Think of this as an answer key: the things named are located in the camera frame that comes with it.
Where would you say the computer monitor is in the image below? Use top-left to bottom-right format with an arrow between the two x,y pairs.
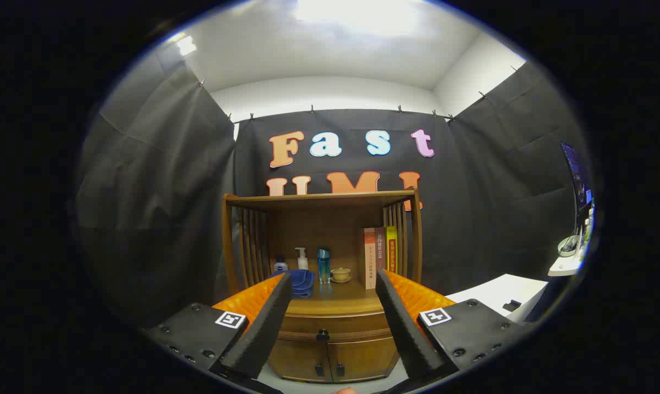
560,141 -> 593,230

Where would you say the white shelf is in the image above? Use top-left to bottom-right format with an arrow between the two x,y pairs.
548,254 -> 582,277

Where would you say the yellow book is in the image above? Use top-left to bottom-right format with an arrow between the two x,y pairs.
385,226 -> 398,274

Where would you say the wooden cabinet door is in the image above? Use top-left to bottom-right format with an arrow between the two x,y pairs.
268,339 -> 333,382
327,337 -> 401,382

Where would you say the blue folded towel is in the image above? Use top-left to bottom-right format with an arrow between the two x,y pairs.
273,269 -> 315,299

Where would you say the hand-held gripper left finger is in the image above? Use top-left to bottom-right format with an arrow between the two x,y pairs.
143,272 -> 294,392

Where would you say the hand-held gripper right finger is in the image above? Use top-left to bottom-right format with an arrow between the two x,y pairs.
375,269 -> 522,384

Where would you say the white and orange book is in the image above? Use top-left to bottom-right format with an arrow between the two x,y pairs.
363,228 -> 377,290

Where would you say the white side table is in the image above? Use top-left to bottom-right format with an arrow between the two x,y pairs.
445,274 -> 549,323

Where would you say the brown book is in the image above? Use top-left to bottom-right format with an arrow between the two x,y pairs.
375,227 -> 387,274

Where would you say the tall blue glass bottle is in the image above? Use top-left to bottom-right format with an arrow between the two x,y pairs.
317,247 -> 331,285

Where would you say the wooden countertop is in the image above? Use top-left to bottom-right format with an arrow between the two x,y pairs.
283,274 -> 388,318

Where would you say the wooden drawer with black knob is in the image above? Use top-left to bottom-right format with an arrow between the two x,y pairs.
278,313 -> 393,343

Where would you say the wooden cabinet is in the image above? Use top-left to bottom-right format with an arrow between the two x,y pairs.
222,187 -> 423,383

